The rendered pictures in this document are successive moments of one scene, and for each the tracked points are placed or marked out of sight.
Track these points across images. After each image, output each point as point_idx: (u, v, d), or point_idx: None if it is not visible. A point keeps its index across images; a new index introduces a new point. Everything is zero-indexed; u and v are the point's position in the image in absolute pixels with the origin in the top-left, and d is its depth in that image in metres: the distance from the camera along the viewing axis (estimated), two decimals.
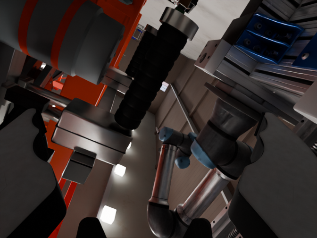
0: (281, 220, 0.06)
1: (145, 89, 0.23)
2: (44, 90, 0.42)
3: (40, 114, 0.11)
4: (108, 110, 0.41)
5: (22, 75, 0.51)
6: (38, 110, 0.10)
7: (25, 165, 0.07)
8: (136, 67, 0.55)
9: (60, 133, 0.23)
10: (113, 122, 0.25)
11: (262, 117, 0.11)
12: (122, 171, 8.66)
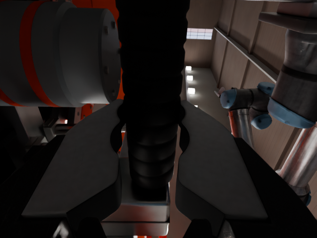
0: (220, 195, 0.06)
1: (149, 130, 0.11)
2: (71, 126, 0.37)
3: None
4: None
5: (55, 112, 0.49)
6: None
7: (100, 150, 0.08)
8: None
9: None
10: (133, 181, 0.16)
11: (179, 106, 0.12)
12: None
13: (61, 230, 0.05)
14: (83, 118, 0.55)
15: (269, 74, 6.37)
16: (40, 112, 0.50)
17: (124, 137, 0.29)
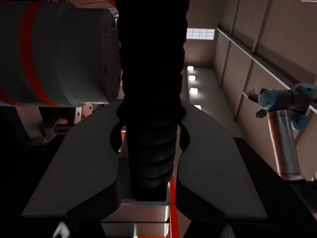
0: (220, 195, 0.06)
1: (149, 130, 0.11)
2: (71, 126, 0.37)
3: None
4: None
5: (56, 112, 0.49)
6: None
7: (100, 150, 0.08)
8: None
9: None
10: (133, 181, 0.16)
11: (179, 106, 0.12)
12: None
13: (61, 230, 0.05)
14: (83, 118, 0.55)
15: (274, 74, 6.37)
16: (40, 112, 0.50)
17: (124, 137, 0.29)
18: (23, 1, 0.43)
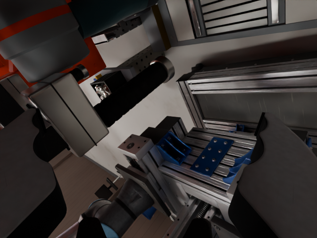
0: (281, 220, 0.06)
1: (134, 96, 0.28)
2: None
3: (40, 114, 0.11)
4: None
5: None
6: (38, 110, 0.10)
7: (25, 165, 0.07)
8: None
9: (49, 94, 0.19)
10: None
11: (262, 117, 0.11)
12: None
13: None
14: None
15: None
16: None
17: (22, 106, 0.30)
18: None
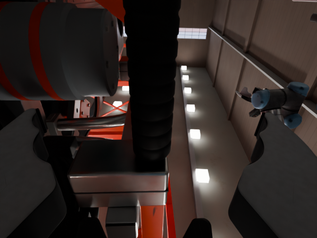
0: (281, 220, 0.06)
1: (150, 107, 0.14)
2: (72, 121, 0.39)
3: (40, 114, 0.11)
4: None
5: (55, 108, 0.51)
6: (38, 110, 0.10)
7: (25, 165, 0.07)
8: None
9: (81, 198, 0.18)
10: (136, 157, 0.18)
11: (262, 117, 0.11)
12: (197, 134, 8.84)
13: None
14: (81, 114, 0.57)
15: (266, 72, 6.46)
16: None
17: (124, 127, 0.31)
18: (21, 2, 0.45)
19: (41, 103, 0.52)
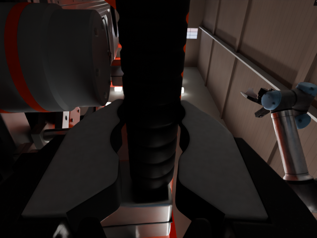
0: (220, 195, 0.06)
1: (152, 131, 0.11)
2: (61, 131, 0.36)
3: None
4: None
5: (42, 116, 0.47)
6: (124, 102, 0.11)
7: (100, 150, 0.08)
8: None
9: None
10: (134, 183, 0.16)
11: (179, 105, 0.12)
12: None
13: (61, 230, 0.05)
14: (70, 122, 0.53)
15: (258, 71, 6.58)
16: None
17: None
18: (1, 2, 0.41)
19: None
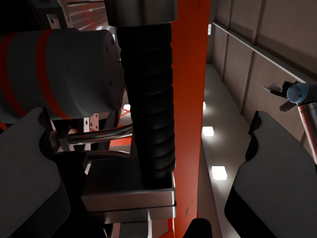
0: (276, 217, 0.06)
1: (152, 131, 0.15)
2: (82, 135, 0.41)
3: (46, 112, 0.11)
4: None
5: (66, 123, 0.53)
6: (45, 109, 0.11)
7: (31, 164, 0.07)
8: None
9: (95, 216, 0.19)
10: (143, 174, 0.19)
11: (255, 115, 0.11)
12: (211, 131, 8.74)
13: None
14: (91, 126, 0.58)
15: (278, 63, 6.29)
16: None
17: (131, 140, 0.32)
18: (27, 25, 0.47)
19: None
